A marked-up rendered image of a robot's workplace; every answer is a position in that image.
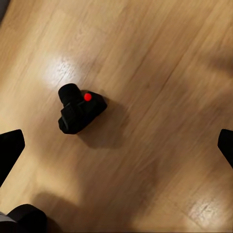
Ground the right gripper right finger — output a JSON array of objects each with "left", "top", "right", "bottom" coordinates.
[{"left": 217, "top": 129, "right": 233, "bottom": 168}]

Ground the digital camera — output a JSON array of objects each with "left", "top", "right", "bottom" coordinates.
[{"left": 58, "top": 83, "right": 107, "bottom": 134}]

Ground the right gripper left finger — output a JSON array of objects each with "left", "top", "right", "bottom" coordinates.
[{"left": 0, "top": 129, "right": 25, "bottom": 187}]

